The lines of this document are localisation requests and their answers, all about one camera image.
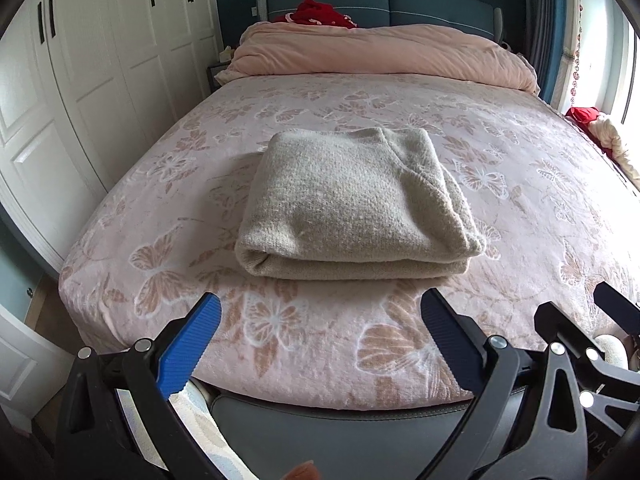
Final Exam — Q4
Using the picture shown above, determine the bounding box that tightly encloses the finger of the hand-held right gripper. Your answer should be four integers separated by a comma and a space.
533, 301, 608, 361
594, 281, 640, 335

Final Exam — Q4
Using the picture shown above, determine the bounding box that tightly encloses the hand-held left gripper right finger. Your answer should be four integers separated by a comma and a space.
421, 288, 589, 480

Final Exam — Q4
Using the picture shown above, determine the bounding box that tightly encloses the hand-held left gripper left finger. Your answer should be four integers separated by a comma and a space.
55, 291, 222, 480

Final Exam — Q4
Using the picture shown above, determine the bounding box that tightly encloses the cream knit sweater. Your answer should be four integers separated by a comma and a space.
235, 127, 487, 281

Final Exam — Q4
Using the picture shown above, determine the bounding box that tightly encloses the white fluffy cloth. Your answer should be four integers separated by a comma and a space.
597, 334, 627, 368

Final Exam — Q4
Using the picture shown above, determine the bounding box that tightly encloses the white low cabinet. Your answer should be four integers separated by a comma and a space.
0, 305, 78, 433

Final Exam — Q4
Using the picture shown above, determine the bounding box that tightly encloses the cream cloth by window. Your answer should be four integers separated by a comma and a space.
590, 114, 640, 178

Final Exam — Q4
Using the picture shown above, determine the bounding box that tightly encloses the red cloth by window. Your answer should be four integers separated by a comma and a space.
567, 106, 603, 135

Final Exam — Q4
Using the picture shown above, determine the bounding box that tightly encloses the bed with pink floral cover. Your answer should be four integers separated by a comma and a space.
59, 74, 640, 411

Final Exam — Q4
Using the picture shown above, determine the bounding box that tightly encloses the dark nightstand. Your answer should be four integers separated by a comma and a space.
207, 62, 237, 95

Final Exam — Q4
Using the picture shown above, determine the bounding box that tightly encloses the white sheer curtain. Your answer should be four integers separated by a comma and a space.
562, 0, 640, 126

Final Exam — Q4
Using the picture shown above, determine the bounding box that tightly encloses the white wardrobe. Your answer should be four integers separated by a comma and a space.
0, 0, 223, 281

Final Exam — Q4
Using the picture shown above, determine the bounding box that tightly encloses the grey curtain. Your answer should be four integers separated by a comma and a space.
517, 0, 558, 103

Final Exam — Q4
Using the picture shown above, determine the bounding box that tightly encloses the pink duvet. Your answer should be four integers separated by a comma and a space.
215, 22, 542, 95

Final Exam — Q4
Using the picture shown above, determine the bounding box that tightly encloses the blue upholstered headboard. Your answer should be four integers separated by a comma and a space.
256, 0, 503, 43

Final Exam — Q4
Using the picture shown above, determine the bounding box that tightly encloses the red garment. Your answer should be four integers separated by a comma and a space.
284, 0, 359, 29

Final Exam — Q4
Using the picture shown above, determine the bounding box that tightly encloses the grey bed frame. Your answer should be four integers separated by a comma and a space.
190, 379, 506, 480

